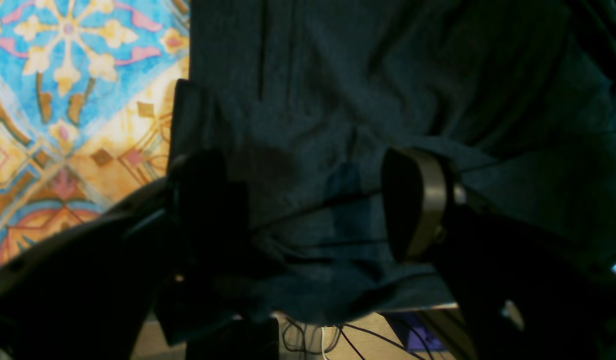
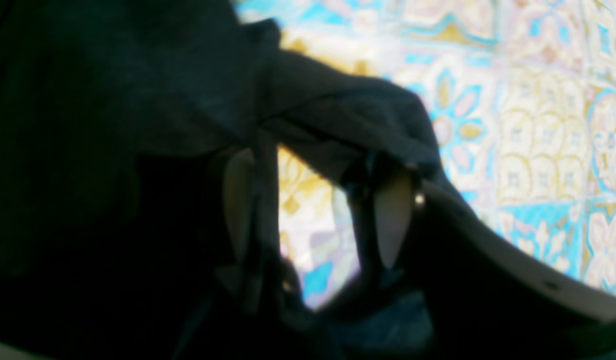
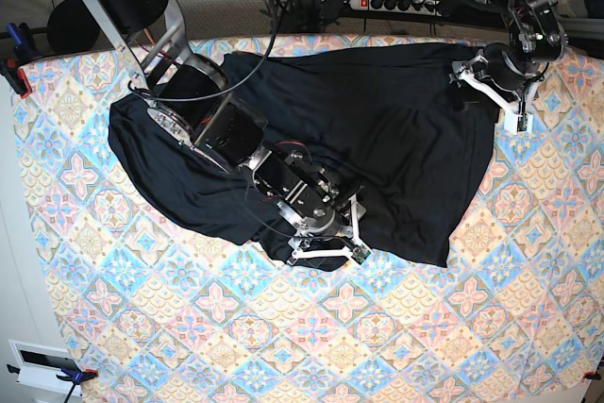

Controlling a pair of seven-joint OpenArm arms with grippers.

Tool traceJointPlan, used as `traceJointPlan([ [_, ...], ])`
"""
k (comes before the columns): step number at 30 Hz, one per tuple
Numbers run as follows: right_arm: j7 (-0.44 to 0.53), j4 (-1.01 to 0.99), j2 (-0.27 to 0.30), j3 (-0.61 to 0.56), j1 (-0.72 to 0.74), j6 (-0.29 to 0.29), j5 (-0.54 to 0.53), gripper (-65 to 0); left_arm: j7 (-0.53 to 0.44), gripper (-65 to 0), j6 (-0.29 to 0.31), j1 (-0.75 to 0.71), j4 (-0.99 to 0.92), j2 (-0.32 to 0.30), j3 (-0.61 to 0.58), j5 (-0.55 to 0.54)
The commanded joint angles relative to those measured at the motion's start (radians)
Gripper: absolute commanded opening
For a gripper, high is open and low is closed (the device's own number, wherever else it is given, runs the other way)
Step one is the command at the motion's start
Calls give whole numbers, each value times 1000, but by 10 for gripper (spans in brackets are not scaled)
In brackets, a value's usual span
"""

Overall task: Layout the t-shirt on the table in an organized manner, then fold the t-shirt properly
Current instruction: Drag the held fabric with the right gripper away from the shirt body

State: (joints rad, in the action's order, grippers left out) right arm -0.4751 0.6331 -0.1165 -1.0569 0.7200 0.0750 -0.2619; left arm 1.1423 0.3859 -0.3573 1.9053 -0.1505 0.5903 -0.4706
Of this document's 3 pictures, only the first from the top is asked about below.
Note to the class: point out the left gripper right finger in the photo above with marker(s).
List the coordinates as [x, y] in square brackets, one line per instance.
[524, 293]

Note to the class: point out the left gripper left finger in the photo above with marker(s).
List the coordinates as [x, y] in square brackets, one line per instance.
[85, 292]

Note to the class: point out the black t-shirt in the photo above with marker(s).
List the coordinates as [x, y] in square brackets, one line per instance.
[336, 157]

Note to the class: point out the patterned tablecloth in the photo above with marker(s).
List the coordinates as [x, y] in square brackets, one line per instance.
[86, 97]

